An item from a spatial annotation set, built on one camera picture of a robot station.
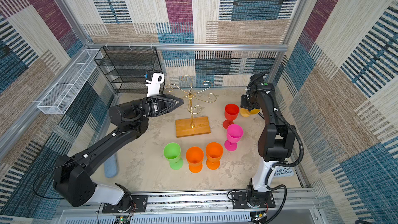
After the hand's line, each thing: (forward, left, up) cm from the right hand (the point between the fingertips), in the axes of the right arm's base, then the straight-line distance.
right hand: (245, 107), depth 89 cm
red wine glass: (-3, +8, -1) cm, 9 cm away
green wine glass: (-22, +40, -7) cm, 46 cm away
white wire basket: (-4, +90, +18) cm, 91 cm away
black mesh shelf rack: (+36, +76, +4) cm, 84 cm away
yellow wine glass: (-3, 0, -1) cm, 3 cm away
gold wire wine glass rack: (-2, +30, -13) cm, 32 cm away
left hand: (-24, +32, +33) cm, 52 cm away
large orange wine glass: (-23, +19, -6) cm, 30 cm away
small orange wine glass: (-24, +29, -6) cm, 38 cm away
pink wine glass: (-12, +7, -6) cm, 16 cm away
